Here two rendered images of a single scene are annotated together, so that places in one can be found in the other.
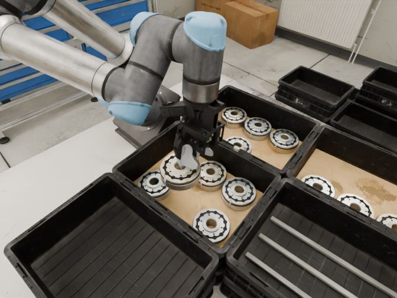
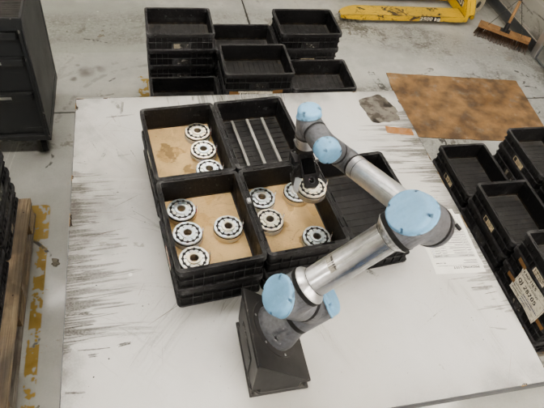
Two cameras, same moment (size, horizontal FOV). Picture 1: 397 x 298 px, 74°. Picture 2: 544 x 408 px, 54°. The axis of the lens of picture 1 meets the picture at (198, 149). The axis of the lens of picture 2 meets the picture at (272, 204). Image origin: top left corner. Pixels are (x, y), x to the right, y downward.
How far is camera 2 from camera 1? 191 cm
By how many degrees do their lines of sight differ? 84
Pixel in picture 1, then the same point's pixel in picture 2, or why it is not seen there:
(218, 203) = (278, 206)
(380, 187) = (161, 151)
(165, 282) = (338, 190)
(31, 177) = (415, 370)
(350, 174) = (166, 167)
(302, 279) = (267, 153)
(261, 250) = not seen: hidden behind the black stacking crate
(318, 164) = not seen: hidden behind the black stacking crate
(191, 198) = (294, 219)
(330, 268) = (248, 147)
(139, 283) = (352, 198)
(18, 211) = (427, 333)
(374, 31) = not seen: outside the picture
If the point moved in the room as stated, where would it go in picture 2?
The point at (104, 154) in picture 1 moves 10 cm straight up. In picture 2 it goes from (332, 354) to (338, 342)
